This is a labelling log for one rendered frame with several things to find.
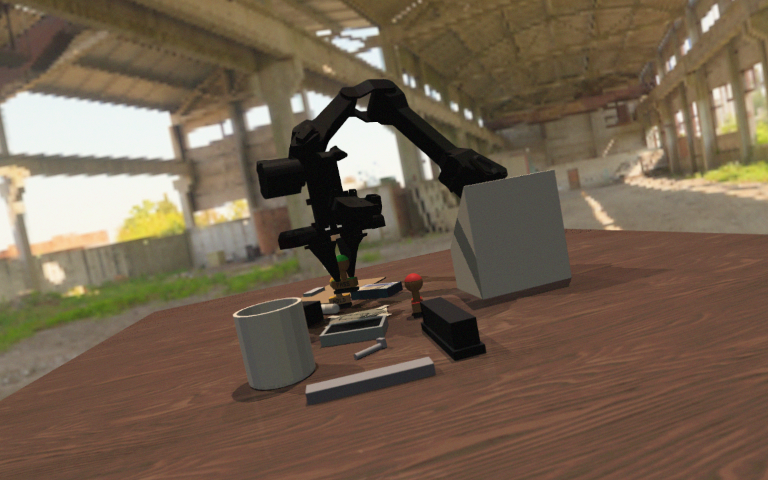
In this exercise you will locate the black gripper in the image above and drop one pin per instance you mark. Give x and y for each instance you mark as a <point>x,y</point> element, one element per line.
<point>319,240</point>

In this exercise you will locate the wooden hand stamp with yellow knob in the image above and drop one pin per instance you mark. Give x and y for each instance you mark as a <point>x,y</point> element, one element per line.
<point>342,301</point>

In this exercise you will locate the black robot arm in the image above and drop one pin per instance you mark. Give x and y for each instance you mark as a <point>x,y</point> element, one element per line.
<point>308,162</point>

